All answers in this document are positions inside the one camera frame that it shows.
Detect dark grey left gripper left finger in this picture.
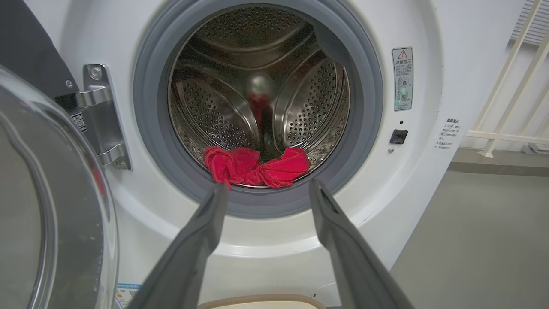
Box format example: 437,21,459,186
127,182,230,309

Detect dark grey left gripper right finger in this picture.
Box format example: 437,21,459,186
309,179,414,309

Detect red garment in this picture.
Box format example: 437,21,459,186
203,146,311,189

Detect black ring glass washer door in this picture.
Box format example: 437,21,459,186
0,0,120,309

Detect cream perforated laundry basket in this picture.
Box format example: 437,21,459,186
197,294,327,309

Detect white front-load washing machine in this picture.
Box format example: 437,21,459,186
24,0,526,309

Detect grey rubber door seal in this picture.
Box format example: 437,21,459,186
133,0,384,219

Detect silver metal door hinge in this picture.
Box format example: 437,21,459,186
55,64,133,170

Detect round white filter cover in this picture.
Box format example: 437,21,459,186
315,282,342,307

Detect blue energy label sticker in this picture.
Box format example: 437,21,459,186
115,283,142,309

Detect stainless steel washer drum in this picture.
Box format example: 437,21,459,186
168,6,351,187

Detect grey warning sticker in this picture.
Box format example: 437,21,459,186
392,47,414,112

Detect cream metal railing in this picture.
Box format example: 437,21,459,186
465,0,549,158

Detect grey window blinds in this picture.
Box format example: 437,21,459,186
510,0,549,45

